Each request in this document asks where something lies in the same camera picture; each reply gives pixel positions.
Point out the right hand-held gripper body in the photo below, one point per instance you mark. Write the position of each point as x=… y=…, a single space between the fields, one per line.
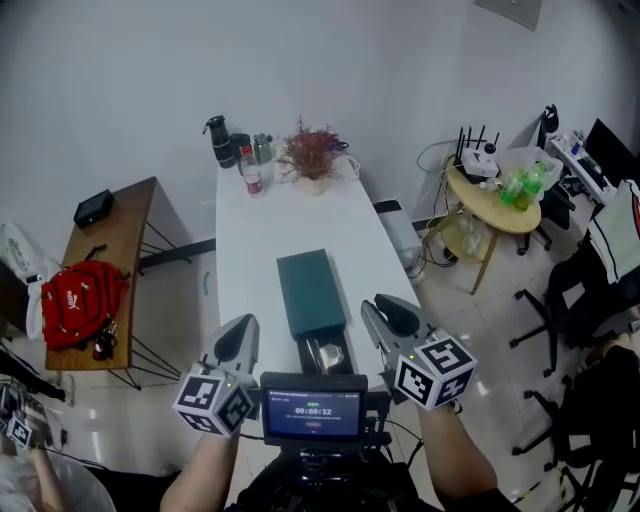
x=435 y=375

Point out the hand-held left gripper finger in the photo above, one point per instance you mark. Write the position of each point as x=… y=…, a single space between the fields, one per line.
x=251 y=355
x=222 y=347

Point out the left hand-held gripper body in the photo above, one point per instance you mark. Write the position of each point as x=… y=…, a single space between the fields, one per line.
x=200 y=395

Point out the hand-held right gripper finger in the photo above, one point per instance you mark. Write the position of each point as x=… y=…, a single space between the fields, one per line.
x=400 y=317
x=381 y=340

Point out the silver metal object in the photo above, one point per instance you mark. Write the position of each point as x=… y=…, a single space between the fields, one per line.
x=330 y=357

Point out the dark green box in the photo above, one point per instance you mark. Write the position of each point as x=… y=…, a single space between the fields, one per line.
x=307 y=290

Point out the person's right forearm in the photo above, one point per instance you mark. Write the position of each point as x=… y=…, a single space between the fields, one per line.
x=455 y=450

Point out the person's left forearm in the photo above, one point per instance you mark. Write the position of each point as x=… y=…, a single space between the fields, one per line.
x=200 y=475

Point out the green curved strip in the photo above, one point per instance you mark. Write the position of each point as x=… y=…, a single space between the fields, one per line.
x=205 y=284

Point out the white air purifier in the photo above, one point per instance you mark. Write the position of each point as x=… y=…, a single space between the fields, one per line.
x=400 y=235

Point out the black chest monitor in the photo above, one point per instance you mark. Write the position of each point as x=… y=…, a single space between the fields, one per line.
x=312 y=412

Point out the black long bar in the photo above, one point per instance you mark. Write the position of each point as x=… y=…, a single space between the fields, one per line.
x=175 y=252

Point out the bunch of keys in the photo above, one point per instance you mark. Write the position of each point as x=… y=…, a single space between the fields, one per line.
x=104 y=342

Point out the round wooden table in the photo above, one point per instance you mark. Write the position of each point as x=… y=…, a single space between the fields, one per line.
x=495 y=210

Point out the person's black clothing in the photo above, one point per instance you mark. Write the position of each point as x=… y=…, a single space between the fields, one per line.
x=360 y=500

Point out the red backpack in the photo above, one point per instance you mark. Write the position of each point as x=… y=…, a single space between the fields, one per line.
x=80 y=305

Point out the wooden desk black legs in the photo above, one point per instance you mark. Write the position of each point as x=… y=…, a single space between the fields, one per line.
x=115 y=225

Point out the green plastic bottle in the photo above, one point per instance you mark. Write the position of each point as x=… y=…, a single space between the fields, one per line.
x=511 y=192
x=535 y=182

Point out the black mesh office chair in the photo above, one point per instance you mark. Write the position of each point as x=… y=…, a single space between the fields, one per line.
x=600 y=415

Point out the clear bottle red label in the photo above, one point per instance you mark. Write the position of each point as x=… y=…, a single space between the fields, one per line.
x=253 y=180

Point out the yellow black striped tape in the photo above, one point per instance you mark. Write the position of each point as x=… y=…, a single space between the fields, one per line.
x=562 y=490

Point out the white router black antennas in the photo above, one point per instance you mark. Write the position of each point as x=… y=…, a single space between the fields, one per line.
x=477 y=160

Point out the red potted plant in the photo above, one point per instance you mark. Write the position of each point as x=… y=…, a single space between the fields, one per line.
x=312 y=157

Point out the small black box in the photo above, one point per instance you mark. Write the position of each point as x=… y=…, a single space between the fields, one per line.
x=95 y=210

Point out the black high-back office chair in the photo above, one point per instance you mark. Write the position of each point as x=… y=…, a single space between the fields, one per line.
x=555 y=205

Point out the clear plastic bag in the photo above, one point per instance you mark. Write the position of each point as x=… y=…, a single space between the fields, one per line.
x=515 y=157

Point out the silver steel bottle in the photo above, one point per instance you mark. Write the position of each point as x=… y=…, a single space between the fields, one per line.
x=262 y=150

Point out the black water bottle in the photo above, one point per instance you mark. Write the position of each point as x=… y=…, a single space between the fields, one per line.
x=224 y=145

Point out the black tumbler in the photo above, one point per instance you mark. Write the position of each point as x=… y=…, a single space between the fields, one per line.
x=239 y=145

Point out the white device with loop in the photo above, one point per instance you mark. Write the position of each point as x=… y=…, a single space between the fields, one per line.
x=17 y=247

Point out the white side desk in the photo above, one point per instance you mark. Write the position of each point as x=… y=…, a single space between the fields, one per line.
x=580 y=170

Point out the white striped garment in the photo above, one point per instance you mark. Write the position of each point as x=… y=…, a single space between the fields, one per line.
x=617 y=230

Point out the black computer monitor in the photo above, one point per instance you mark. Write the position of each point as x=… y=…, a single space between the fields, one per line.
x=605 y=150

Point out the black monitor mount rig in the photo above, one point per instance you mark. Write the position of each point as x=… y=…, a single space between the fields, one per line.
x=320 y=470

